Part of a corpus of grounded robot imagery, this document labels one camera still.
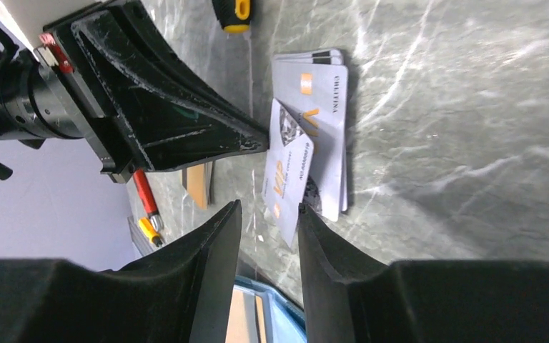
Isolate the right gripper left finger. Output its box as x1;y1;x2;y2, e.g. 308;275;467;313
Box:
0;200;242;342

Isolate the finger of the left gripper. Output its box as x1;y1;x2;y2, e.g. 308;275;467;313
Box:
71;1;268;172

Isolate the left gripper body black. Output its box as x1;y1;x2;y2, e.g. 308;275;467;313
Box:
0;29;136;184

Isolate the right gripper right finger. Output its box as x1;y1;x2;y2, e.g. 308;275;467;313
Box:
298;205;549;342

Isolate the blue leather card holder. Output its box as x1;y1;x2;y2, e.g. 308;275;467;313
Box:
234;276;307;342

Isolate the single silver VIP card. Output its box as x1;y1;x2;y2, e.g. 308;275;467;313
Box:
262;99;314;246

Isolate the single gold credit card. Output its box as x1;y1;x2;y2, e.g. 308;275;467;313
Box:
225;286;269;343

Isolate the silver credit card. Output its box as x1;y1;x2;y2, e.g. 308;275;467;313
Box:
272;49;349;222

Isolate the red adjustable wrench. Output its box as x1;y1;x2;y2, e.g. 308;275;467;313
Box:
133;169;164;232

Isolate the yellow handle screwdriver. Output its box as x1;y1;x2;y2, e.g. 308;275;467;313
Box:
137;217;164;248

